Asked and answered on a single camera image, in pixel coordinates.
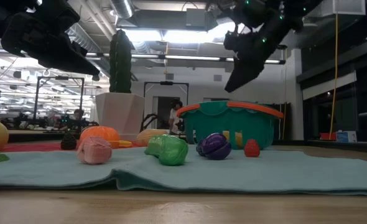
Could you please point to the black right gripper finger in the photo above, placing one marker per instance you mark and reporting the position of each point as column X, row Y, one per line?
column 253, row 67
column 237, row 73

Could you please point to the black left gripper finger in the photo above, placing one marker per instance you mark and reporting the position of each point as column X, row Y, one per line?
column 77, row 59
column 59, row 63

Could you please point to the purple toy eggplant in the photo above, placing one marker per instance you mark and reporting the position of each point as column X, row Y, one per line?
column 214, row 146

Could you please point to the small red toy berry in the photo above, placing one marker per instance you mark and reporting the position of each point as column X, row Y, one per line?
column 252, row 148

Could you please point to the orange toy fruit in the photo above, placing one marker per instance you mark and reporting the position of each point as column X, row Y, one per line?
column 101, row 133

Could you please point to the dark toy blackberry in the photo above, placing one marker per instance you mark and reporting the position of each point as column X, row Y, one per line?
column 68, row 142

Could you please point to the yellow toy squash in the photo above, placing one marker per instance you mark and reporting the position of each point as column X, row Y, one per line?
column 124, row 143

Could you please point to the green toy bell pepper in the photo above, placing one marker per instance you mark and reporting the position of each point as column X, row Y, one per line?
column 169, row 151

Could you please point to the tan toy bread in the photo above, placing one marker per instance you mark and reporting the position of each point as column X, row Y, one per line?
column 149, row 135

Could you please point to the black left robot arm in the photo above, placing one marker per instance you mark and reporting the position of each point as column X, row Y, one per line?
column 3, row 15

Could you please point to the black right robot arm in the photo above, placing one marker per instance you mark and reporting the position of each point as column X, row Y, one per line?
column 298, row 9

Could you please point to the black background robot arm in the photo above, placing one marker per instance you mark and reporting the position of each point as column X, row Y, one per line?
column 149, row 117

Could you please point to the teal basket orange rim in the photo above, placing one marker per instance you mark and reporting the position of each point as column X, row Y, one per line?
column 214, row 121

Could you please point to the black hanging spotlight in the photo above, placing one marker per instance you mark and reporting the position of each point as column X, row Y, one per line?
column 95, row 78
column 17, row 74

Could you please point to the long ceiling light strip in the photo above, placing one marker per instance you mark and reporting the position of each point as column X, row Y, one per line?
column 189, row 58

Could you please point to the person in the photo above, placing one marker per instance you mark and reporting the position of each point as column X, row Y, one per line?
column 174, row 116
column 77, row 115

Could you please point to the white hexagonal planter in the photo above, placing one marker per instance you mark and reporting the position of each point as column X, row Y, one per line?
column 119, row 113

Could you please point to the background work table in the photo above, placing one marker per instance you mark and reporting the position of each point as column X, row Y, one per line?
column 31, row 135

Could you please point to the red cloth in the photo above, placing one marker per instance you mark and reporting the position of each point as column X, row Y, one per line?
column 31, row 147

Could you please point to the red bin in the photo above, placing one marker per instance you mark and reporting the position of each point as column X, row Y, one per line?
column 328, row 135

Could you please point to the teal cloth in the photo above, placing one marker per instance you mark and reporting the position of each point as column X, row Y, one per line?
column 202, row 174

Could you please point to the blue and white box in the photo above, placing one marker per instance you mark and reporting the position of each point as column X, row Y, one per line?
column 346, row 136

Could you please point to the black metal rig frame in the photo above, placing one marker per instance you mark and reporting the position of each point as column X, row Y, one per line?
column 60, row 77

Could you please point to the grey wall vent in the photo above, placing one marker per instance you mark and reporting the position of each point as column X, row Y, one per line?
column 169, row 76
column 217, row 77

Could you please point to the black security camera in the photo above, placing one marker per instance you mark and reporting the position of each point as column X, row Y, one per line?
column 282, row 47

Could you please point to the silver ceiling duct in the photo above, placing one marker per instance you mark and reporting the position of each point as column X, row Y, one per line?
column 122, row 7

